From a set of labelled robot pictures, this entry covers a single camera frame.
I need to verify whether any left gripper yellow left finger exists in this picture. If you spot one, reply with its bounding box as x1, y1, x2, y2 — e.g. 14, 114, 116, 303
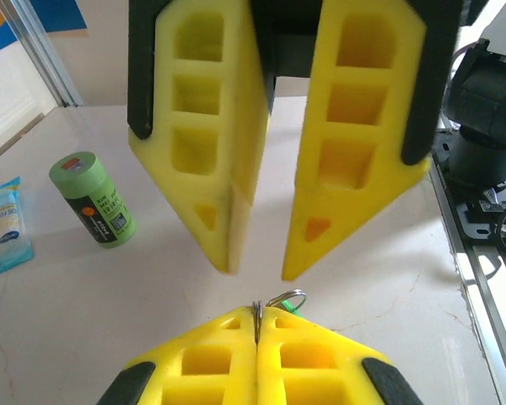
96, 305, 258, 405

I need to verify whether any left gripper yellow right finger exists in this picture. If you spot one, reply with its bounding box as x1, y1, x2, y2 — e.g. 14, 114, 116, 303
256, 305, 423, 405

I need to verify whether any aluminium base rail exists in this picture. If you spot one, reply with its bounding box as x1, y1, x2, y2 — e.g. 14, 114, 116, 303
429, 151, 506, 405

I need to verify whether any aluminium frame post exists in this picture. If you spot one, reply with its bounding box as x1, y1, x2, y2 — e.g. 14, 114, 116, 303
2, 0, 84, 109

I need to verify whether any blue wet wipes packet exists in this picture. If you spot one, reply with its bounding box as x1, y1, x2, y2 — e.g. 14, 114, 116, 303
0, 175, 35, 282

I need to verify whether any green cylindrical container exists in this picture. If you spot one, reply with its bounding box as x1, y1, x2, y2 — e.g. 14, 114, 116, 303
48, 151, 137, 249

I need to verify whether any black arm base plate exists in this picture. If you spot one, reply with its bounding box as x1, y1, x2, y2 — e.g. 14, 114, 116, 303
450, 185, 506, 254

